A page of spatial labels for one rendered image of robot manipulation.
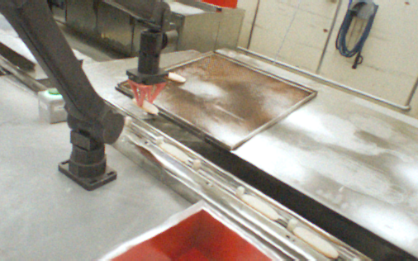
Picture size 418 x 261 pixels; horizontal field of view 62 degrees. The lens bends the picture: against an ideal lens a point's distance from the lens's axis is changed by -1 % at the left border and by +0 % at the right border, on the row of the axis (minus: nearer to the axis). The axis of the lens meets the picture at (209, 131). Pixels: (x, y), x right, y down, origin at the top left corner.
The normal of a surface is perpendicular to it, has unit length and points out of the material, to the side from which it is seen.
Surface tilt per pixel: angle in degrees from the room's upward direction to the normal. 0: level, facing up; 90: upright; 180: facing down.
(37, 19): 98
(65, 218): 0
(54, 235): 0
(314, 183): 10
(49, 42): 92
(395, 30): 90
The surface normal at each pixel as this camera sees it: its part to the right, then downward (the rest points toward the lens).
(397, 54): -0.64, 0.22
